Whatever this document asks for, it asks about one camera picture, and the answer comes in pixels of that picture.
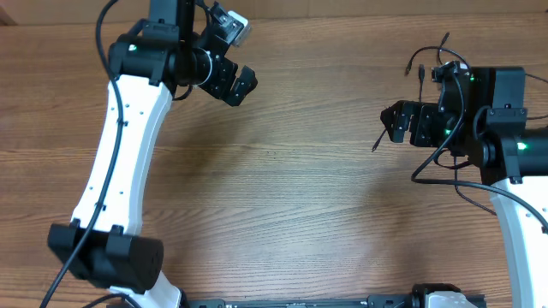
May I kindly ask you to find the black usb cable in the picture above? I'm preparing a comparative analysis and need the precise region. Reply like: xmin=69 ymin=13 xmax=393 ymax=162
xmin=404 ymin=32 xmax=472 ymax=104
xmin=371 ymin=72 xmax=548 ymax=217

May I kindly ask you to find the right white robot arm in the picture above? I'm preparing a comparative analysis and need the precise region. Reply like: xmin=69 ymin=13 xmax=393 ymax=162
xmin=380 ymin=62 xmax=547 ymax=307

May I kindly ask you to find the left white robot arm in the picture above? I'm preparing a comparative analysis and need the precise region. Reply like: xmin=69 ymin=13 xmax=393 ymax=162
xmin=47 ymin=1 xmax=258 ymax=307

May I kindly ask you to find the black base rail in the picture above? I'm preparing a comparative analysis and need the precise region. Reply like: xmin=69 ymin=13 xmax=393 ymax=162
xmin=106 ymin=282 xmax=487 ymax=308

